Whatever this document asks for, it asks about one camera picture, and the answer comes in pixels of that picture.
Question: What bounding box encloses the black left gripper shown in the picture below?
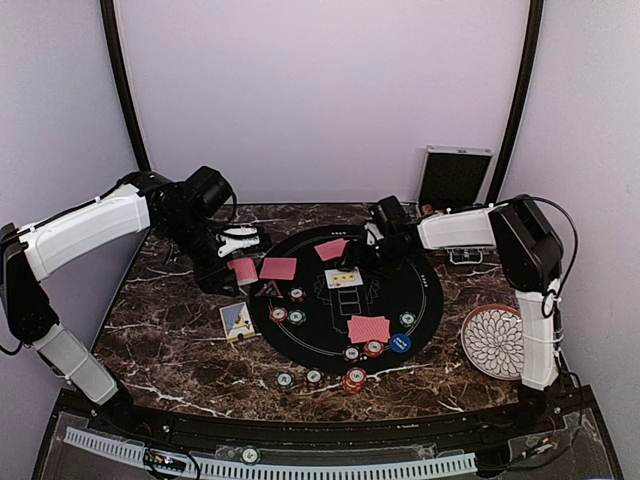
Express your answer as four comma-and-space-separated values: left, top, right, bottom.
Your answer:
161, 211, 240, 296

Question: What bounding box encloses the red-backed playing card deck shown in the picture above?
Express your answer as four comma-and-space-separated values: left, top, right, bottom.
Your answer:
227, 257, 258, 286

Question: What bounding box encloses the red-backed card seat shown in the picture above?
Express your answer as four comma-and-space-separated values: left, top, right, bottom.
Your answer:
259, 257, 297, 281
315, 238, 348, 262

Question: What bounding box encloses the red-backed card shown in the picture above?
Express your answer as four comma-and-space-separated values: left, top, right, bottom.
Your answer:
349, 317, 392, 345
348, 314, 389, 345

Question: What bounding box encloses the green chip seat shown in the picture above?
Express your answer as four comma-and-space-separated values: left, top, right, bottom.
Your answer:
287, 310, 306, 325
399, 311, 417, 327

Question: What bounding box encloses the black chip seat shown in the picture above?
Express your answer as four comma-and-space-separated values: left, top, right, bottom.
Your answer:
289, 287, 306, 302

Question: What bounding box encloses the black 100 poker chip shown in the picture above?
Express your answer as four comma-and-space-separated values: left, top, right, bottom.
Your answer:
343, 346, 360, 362

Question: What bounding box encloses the green poker chip stack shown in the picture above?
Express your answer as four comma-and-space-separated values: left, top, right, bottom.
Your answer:
275, 372, 295, 391

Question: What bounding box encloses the red poker chip stack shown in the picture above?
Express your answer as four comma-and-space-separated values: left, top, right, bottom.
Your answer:
342, 367, 367, 394

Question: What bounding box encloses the black poker chip stack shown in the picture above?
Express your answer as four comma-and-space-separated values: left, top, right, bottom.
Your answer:
305, 369, 324, 387

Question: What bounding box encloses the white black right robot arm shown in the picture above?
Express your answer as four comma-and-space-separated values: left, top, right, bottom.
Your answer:
338, 195, 568, 391

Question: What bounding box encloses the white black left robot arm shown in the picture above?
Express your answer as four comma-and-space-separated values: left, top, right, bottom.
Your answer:
1, 166, 236, 436

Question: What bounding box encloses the yellow blue card box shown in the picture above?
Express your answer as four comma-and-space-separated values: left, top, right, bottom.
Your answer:
220, 302, 256, 343

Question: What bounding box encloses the red triangular all-in marker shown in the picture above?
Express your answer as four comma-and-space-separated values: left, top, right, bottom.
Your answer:
255, 280, 283, 299

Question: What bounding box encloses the round black poker mat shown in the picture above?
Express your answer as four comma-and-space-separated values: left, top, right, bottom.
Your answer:
249, 225, 444, 375

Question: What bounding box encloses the blue round blind button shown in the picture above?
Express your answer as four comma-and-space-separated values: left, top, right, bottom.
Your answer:
389, 334, 412, 354

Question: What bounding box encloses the aluminium poker chip case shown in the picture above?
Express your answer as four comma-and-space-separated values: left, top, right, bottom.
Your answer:
417, 146, 496, 265

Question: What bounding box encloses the floral patterned ceramic plate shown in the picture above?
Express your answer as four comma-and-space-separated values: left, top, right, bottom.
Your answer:
460, 304, 524, 381

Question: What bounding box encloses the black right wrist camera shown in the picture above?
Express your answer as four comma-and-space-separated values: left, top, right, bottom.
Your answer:
364, 195, 415, 246

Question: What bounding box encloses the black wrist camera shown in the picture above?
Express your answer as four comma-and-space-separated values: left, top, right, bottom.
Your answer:
186, 166, 234, 218
364, 195, 415, 246

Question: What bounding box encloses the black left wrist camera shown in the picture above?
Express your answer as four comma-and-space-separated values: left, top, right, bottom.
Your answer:
186, 166, 234, 218

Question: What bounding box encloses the green chip on rail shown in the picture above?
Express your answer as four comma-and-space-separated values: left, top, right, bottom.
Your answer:
241, 447, 260, 464

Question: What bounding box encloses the white slotted cable duct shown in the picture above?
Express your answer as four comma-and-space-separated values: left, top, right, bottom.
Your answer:
63, 427, 477, 479

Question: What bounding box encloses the black front rail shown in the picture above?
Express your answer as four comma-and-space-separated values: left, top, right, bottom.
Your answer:
55, 386, 617, 465

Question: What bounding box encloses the black left frame post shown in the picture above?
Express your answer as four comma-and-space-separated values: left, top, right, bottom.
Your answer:
99, 0, 152, 186

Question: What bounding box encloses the black frame post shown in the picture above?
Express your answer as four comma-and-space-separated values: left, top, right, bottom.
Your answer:
486, 0, 544, 203
99, 0, 152, 186

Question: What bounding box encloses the black right frame post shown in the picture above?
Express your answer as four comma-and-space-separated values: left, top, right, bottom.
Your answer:
486, 0, 544, 203

